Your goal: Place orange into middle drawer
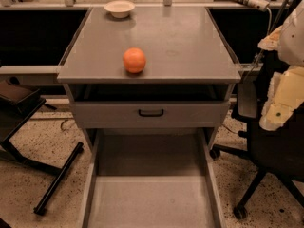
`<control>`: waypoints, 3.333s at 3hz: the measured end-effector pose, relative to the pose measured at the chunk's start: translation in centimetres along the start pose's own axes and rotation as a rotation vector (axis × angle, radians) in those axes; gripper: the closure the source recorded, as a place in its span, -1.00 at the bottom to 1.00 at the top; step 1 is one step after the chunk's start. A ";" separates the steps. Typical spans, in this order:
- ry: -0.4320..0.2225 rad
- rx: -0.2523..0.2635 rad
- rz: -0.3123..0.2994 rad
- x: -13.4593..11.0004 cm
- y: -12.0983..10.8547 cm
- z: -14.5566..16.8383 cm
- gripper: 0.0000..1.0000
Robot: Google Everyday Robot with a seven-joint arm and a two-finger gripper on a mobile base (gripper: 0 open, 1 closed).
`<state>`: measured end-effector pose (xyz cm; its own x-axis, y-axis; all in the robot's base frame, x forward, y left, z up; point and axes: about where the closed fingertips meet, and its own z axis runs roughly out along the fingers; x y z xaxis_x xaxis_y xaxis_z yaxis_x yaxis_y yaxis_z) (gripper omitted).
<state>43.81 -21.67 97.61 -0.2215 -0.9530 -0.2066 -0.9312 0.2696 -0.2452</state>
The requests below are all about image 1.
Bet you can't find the black office chair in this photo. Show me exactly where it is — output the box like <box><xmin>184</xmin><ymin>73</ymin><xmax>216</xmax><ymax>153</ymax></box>
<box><xmin>210</xmin><ymin>51</ymin><xmax>304</xmax><ymax>219</ymax></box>

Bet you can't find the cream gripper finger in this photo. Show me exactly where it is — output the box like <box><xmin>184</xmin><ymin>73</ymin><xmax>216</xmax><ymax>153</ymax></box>
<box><xmin>257</xmin><ymin>26</ymin><xmax>282</xmax><ymax>51</ymax></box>
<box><xmin>259</xmin><ymin>66</ymin><xmax>304</xmax><ymax>131</ymax></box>

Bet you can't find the orange fruit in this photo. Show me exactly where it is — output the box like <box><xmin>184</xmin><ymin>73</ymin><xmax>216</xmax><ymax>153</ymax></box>
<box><xmin>123</xmin><ymin>47</ymin><xmax>146</xmax><ymax>74</ymax></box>

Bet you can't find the white cable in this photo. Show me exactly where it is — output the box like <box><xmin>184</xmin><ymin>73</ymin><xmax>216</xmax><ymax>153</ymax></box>
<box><xmin>241</xmin><ymin>7</ymin><xmax>274</xmax><ymax>81</ymax></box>

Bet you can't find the grey upper drawer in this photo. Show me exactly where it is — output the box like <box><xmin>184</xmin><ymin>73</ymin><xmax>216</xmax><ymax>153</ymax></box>
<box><xmin>71</xmin><ymin>102</ymin><xmax>230</xmax><ymax>129</ymax></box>

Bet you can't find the black drawer handle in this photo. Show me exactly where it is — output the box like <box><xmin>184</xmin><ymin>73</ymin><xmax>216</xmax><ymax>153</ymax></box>
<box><xmin>138</xmin><ymin>109</ymin><xmax>164</xmax><ymax>118</ymax></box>

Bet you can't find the grey drawer cabinet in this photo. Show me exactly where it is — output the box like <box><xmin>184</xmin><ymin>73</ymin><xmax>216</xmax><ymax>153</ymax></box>
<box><xmin>58</xmin><ymin>6</ymin><xmax>240</xmax><ymax>146</ymax></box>

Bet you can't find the open grey lower drawer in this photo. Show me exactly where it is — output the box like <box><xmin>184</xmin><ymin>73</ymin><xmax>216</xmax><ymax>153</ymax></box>
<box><xmin>77</xmin><ymin>129</ymin><xmax>227</xmax><ymax>228</ymax></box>

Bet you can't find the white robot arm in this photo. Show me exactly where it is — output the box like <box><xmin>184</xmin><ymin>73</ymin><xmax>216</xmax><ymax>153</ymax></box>
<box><xmin>258</xmin><ymin>0</ymin><xmax>304</xmax><ymax>131</ymax></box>

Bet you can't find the black stand on left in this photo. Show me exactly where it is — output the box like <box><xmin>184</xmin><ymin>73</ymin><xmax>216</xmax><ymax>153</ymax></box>
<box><xmin>0</xmin><ymin>79</ymin><xmax>85</xmax><ymax>217</ymax></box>

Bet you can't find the white bowl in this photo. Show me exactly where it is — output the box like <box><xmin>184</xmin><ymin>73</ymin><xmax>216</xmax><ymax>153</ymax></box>
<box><xmin>104</xmin><ymin>0</ymin><xmax>135</xmax><ymax>19</ymax></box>

